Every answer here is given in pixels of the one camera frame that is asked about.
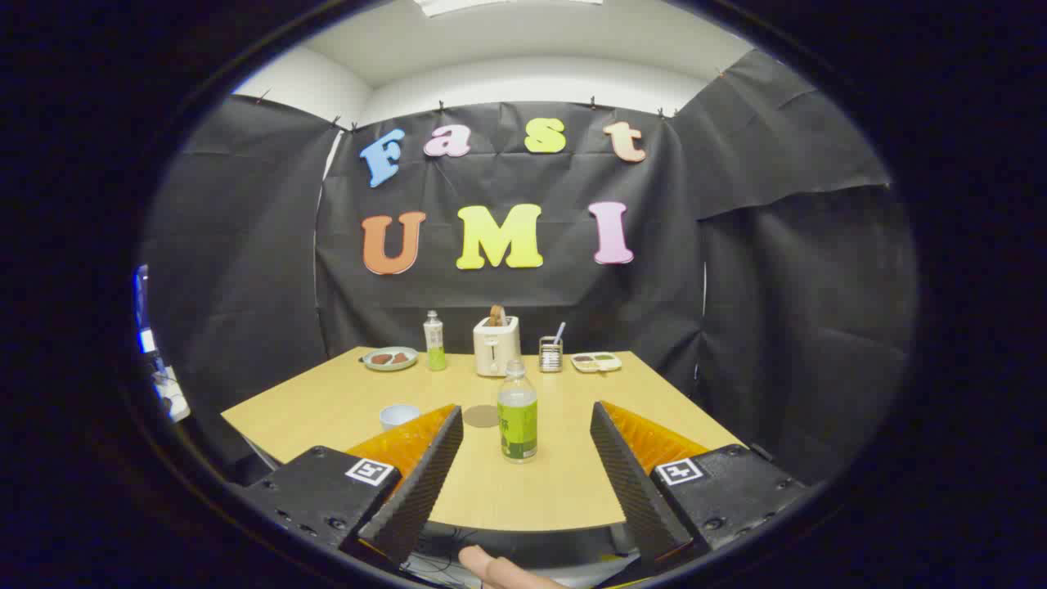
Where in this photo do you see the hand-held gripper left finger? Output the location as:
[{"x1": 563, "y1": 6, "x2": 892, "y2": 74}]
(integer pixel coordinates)
[{"x1": 233, "y1": 403, "x2": 465, "y2": 569}]

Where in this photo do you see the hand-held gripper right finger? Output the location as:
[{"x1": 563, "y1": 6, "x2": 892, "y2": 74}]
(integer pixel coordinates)
[{"x1": 591, "y1": 401, "x2": 811, "y2": 565}]

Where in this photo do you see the juice bottle green label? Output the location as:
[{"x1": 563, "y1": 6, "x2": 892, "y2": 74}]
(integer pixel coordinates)
[{"x1": 497, "y1": 358, "x2": 539, "y2": 465}]

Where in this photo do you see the capped white green drink bottle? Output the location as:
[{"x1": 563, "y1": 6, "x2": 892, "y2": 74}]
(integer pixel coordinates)
[{"x1": 423, "y1": 310, "x2": 447, "y2": 372}]

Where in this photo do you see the wooden table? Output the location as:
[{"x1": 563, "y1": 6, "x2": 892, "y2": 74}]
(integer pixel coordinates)
[{"x1": 221, "y1": 346, "x2": 745, "y2": 533}]

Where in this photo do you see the pale green plate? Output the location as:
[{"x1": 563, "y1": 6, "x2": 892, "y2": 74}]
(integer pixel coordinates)
[{"x1": 361, "y1": 347, "x2": 420, "y2": 372}]

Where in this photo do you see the cream toaster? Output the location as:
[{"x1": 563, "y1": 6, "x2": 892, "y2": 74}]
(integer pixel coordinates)
[{"x1": 473, "y1": 316, "x2": 522, "y2": 378}]

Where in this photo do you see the white and blue equipment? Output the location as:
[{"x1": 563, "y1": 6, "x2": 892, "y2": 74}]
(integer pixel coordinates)
[{"x1": 133, "y1": 263, "x2": 191, "y2": 424}]

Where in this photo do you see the ceiling light panel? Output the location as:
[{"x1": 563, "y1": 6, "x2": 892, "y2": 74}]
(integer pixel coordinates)
[{"x1": 413, "y1": 0, "x2": 604, "y2": 19}]

